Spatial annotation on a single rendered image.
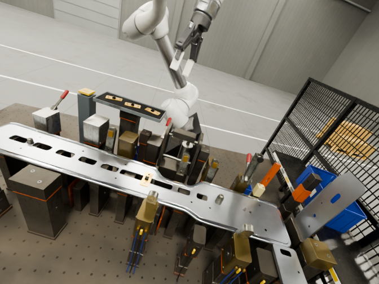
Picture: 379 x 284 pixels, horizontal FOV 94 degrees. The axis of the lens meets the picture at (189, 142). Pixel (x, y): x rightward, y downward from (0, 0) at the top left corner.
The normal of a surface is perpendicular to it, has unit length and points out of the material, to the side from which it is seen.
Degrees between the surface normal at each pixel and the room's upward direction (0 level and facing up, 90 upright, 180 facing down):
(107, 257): 0
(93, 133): 90
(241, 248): 0
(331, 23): 90
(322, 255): 0
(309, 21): 90
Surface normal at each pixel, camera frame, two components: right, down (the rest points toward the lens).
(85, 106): -0.13, 0.51
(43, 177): 0.29, -0.80
